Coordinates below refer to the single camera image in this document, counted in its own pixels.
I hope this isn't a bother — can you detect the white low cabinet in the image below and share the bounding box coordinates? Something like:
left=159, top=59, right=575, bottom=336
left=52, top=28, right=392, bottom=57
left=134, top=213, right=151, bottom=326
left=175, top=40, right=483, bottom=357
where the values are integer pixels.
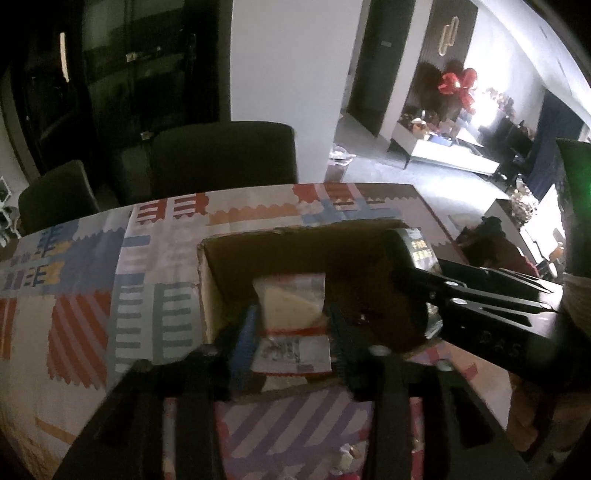
left=387, top=131, right=502, bottom=177

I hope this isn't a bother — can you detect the clear snack packet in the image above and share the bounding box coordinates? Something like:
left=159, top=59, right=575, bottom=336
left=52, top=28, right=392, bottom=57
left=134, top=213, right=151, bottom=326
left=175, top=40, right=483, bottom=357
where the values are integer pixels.
left=252, top=272, right=334, bottom=376

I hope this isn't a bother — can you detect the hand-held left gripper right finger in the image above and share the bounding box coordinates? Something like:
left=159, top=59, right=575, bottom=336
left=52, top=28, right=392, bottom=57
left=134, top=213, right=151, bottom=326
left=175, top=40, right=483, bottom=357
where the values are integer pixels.
left=324, top=307, right=535, bottom=480

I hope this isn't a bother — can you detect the black glass door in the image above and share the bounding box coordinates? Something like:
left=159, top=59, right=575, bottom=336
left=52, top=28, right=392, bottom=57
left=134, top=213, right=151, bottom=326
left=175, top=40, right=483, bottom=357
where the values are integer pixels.
left=0, top=0, right=232, bottom=186

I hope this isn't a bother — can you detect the brown cardboard box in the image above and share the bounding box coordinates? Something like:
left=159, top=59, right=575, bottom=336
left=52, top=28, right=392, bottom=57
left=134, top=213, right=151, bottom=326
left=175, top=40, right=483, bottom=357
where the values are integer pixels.
left=198, top=220, right=448, bottom=408

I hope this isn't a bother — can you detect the white side table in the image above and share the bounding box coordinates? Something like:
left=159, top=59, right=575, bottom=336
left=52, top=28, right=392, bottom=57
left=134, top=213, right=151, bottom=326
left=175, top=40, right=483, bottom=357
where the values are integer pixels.
left=485, top=185, right=565, bottom=269

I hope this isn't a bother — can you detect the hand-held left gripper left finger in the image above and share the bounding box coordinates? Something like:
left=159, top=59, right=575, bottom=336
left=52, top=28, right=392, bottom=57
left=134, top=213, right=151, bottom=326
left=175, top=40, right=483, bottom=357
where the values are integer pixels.
left=53, top=302, right=263, bottom=480

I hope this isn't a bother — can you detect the dark upholstered chair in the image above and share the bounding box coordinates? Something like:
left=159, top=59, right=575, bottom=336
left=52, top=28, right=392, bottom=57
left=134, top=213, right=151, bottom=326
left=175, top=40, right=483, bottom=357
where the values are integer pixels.
left=17, top=160, right=100, bottom=237
left=149, top=121, right=299, bottom=202

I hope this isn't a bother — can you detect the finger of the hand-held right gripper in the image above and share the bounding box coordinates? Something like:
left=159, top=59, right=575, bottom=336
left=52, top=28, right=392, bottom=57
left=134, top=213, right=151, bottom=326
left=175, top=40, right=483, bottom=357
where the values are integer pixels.
left=434, top=258, right=565, bottom=295
left=392, top=267, right=563, bottom=320

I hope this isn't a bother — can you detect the blue curtain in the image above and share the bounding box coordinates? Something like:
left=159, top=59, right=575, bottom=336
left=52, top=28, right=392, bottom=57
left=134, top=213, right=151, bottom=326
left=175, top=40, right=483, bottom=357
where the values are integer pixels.
left=526, top=88, right=585, bottom=195

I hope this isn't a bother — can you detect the dark interior door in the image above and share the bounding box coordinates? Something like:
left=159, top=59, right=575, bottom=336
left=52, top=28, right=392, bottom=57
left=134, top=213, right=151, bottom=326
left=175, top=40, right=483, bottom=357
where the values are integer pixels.
left=345, top=0, right=413, bottom=138

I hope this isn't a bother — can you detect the slatted wall panel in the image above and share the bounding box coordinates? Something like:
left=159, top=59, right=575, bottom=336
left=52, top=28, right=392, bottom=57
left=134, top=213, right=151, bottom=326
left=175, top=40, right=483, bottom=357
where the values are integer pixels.
left=405, top=0, right=479, bottom=121

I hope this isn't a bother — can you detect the white cube shelf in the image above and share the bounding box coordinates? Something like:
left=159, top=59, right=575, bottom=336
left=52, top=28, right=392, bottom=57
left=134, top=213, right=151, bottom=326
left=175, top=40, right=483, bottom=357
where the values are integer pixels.
left=0, top=175, right=13, bottom=241

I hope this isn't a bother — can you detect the red balloon flower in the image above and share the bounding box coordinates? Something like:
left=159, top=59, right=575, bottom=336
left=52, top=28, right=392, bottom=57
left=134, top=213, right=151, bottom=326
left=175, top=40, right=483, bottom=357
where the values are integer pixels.
left=437, top=68, right=479, bottom=112

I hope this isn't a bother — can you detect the television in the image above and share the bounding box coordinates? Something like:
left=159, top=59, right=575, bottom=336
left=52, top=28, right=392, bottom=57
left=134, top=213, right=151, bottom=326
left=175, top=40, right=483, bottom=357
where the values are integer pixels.
left=480, top=115, right=537, bottom=163

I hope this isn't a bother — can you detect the patterned tablecloth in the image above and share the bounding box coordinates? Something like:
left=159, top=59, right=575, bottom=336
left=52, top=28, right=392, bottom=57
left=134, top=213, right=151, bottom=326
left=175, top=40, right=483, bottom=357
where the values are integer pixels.
left=0, top=182, right=468, bottom=480

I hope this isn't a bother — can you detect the dark green snack packet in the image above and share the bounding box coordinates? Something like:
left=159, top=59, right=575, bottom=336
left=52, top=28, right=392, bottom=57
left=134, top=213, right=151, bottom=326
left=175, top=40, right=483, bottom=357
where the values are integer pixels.
left=385, top=227, right=445, bottom=339

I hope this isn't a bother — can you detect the flower bouquet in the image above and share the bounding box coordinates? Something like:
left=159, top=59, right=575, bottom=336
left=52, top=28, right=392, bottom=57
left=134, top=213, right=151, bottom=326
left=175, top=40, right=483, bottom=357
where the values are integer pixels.
left=508, top=175, right=539, bottom=209

